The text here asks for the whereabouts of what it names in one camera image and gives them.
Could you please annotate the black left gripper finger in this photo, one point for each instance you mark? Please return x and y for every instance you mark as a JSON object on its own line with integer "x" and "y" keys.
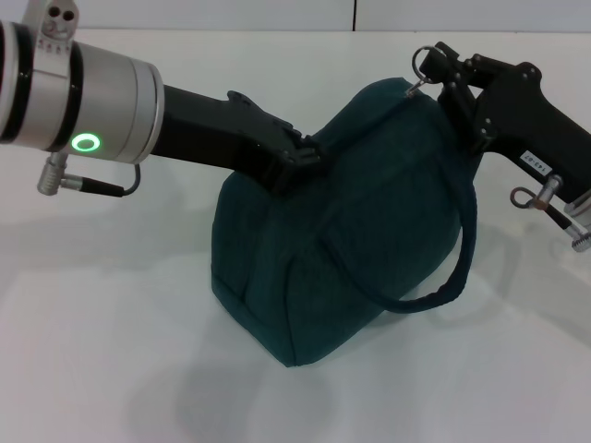
{"x": 295, "y": 177}
{"x": 307, "y": 147}

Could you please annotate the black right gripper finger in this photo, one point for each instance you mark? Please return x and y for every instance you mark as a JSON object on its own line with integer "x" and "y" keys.
{"x": 461, "y": 115}
{"x": 450, "y": 67}

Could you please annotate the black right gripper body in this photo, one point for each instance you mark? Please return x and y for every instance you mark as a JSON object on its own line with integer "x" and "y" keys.
{"x": 531, "y": 124}

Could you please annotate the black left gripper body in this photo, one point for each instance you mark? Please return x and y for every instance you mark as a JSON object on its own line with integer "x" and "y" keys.
{"x": 217, "y": 134}

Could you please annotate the dark teal insulated lunch bag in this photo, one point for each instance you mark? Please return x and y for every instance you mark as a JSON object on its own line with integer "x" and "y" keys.
{"x": 332, "y": 258}

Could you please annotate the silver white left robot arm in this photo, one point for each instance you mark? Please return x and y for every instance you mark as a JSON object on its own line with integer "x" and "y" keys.
{"x": 69, "y": 92}

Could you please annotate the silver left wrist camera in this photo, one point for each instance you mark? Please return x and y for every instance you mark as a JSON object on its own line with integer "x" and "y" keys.
{"x": 53, "y": 20}

